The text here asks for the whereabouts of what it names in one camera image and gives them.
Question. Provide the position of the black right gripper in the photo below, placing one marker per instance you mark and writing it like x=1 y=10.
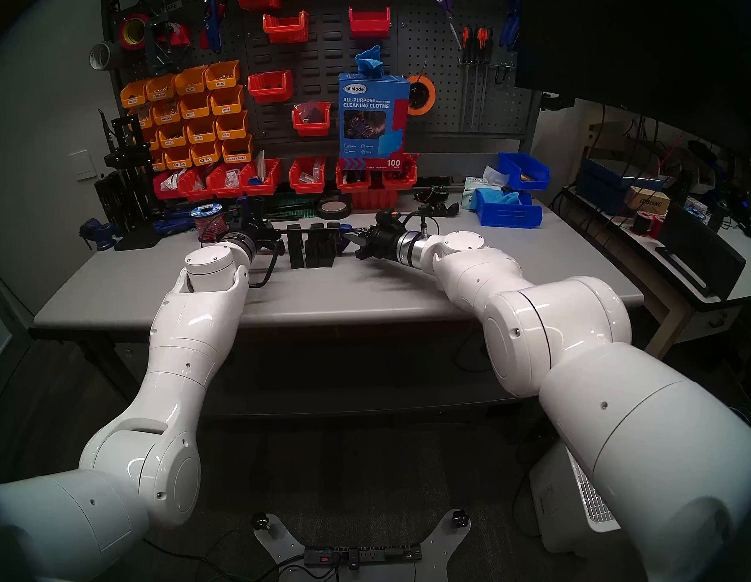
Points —
x=383 y=243

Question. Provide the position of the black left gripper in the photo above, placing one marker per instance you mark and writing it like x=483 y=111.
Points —
x=266 y=236

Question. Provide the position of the blue bar clamp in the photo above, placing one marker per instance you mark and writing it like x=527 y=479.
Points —
x=347 y=228

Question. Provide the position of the black 3D printed piece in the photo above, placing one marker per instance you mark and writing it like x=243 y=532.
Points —
x=313 y=253
x=295 y=253
x=329 y=252

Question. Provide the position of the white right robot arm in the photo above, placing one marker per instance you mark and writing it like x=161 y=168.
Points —
x=551 y=335

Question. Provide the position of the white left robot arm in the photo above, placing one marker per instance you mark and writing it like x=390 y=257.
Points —
x=186 y=351

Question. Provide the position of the blue black quick clamp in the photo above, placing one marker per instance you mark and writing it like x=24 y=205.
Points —
x=174 y=224

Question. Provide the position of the dark green C-clamp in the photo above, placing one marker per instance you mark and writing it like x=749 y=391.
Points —
x=161 y=51

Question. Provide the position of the black tape roll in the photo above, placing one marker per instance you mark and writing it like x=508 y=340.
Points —
x=335 y=215

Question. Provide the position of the green cutting mat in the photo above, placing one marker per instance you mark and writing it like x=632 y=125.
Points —
x=294 y=202

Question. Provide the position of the clear plastic parts bag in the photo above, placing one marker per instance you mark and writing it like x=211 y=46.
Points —
x=232 y=178
x=171 y=181
x=307 y=113

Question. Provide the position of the orange plastic parts bin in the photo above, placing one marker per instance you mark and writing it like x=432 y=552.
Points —
x=158 y=165
x=161 y=93
x=196 y=112
x=191 y=88
x=152 y=143
x=144 y=117
x=177 y=164
x=205 y=159
x=222 y=83
x=231 y=134
x=227 y=108
x=201 y=137
x=237 y=157
x=167 y=117
x=172 y=141
x=134 y=99

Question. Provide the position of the small black plastic part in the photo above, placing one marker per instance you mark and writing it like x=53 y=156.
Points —
x=448 y=211

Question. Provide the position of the blue cleaning cloths box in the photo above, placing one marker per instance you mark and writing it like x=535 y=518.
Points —
x=375 y=143

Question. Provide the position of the white tissue box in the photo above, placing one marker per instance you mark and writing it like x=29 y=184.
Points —
x=470 y=194

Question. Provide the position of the blue plastic storage bin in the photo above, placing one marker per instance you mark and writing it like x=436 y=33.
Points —
x=509 y=217
x=518 y=170

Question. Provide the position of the blue rag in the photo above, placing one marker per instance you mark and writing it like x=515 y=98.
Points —
x=505 y=198

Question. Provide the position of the orange tape roll on pegboard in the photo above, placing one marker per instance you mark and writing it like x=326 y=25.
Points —
x=421 y=95

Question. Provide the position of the black metal stand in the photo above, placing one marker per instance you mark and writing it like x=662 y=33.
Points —
x=124 y=157

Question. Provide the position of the blue bench vise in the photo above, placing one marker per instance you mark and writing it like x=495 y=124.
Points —
x=99 y=234

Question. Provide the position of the blue microfiber cloth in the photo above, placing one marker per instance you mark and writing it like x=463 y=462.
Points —
x=369 y=63

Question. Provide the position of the dark grey pegboard panel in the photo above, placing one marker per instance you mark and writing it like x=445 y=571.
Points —
x=331 y=59

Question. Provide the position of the orange black screwdriver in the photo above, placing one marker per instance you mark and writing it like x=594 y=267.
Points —
x=479 y=40
x=464 y=41
x=487 y=43

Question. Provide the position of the blue crate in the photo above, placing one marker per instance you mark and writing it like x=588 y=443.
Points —
x=600 y=184

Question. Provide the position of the red tape roll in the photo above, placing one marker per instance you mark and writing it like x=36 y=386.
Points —
x=123 y=32

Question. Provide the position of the black levelling knob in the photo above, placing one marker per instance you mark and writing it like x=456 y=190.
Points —
x=259 y=521
x=460 y=517

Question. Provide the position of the cardboard box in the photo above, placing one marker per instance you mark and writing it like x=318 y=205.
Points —
x=648 y=201

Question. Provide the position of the black power strip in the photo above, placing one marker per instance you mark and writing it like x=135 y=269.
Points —
x=368 y=554

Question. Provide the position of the white air purifier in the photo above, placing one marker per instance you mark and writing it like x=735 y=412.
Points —
x=559 y=509

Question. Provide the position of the black laptop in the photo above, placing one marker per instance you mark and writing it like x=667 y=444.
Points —
x=702 y=251

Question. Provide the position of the black monitor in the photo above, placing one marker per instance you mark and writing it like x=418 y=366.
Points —
x=637 y=40

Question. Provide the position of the white side desk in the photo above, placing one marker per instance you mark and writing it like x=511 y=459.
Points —
x=738 y=277

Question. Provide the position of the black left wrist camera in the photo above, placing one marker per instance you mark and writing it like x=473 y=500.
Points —
x=245 y=215

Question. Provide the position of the white light switch plate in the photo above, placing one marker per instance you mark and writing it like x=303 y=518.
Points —
x=83 y=165

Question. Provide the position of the grey duct tape roll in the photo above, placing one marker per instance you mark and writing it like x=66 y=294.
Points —
x=114 y=53

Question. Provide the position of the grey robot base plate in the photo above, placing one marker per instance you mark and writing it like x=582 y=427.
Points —
x=431 y=567

